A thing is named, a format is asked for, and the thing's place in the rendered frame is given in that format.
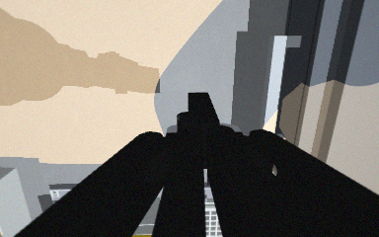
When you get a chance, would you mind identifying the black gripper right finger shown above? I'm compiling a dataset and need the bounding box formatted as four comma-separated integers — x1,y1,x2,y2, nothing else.
198,93,379,237

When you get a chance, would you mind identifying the clear multi-well plate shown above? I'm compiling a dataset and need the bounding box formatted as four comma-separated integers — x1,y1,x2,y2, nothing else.
205,198,222,237

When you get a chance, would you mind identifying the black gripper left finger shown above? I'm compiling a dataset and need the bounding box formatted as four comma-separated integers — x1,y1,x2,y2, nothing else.
13,93,206,237

